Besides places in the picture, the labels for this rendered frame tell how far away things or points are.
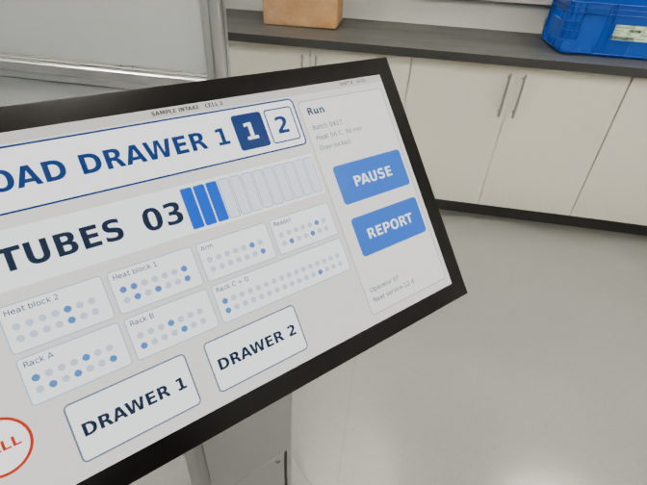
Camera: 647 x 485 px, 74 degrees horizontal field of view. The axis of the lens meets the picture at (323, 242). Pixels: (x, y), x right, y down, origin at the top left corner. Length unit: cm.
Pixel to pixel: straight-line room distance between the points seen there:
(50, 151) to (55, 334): 14
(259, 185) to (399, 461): 121
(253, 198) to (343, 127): 14
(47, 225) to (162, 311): 11
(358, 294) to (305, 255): 7
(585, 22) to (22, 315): 244
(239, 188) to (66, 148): 14
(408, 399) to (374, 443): 21
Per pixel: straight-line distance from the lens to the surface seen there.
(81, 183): 40
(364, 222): 47
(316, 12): 255
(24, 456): 40
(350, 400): 159
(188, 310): 39
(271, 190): 43
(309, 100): 49
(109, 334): 39
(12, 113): 42
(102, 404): 39
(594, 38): 256
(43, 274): 39
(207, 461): 67
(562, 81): 242
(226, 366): 41
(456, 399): 168
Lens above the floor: 132
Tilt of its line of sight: 36 degrees down
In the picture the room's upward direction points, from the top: 3 degrees clockwise
